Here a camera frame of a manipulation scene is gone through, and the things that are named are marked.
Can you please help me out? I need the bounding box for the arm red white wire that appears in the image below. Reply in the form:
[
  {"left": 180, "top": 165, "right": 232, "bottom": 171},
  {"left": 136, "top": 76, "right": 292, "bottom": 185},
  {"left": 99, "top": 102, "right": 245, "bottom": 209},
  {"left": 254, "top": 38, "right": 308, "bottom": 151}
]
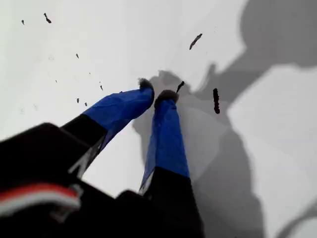
[{"left": 0, "top": 182, "right": 83, "bottom": 219}]

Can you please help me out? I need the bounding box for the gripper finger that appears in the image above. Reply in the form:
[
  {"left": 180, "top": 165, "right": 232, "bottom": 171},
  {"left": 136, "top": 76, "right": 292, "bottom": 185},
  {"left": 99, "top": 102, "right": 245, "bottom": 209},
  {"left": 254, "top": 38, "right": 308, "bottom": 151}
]
[
  {"left": 60, "top": 77, "right": 156, "bottom": 178},
  {"left": 138, "top": 89, "right": 200, "bottom": 214}
]

